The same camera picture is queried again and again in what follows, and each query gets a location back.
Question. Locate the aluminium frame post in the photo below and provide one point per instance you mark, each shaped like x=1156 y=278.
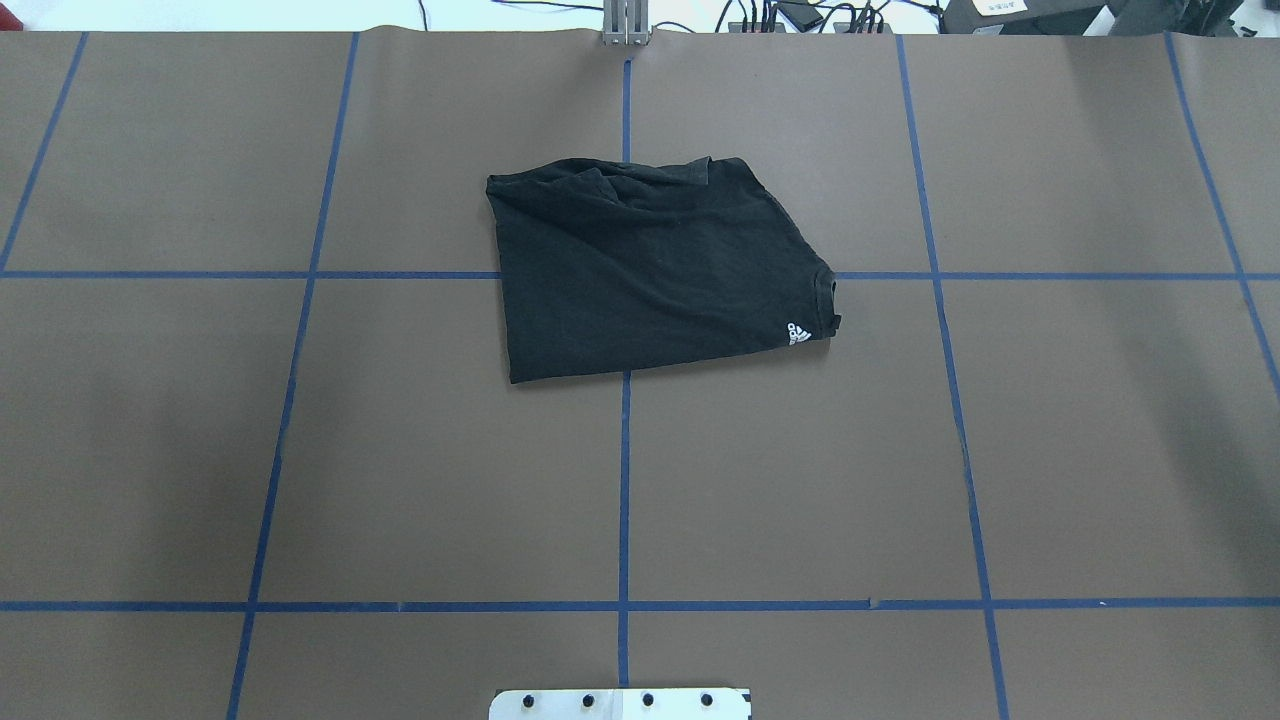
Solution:
x=626 y=23

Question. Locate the brown paper table cover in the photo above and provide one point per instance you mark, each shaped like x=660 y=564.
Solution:
x=261 y=458

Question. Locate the black printed t-shirt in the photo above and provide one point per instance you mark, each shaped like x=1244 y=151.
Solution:
x=610 y=267

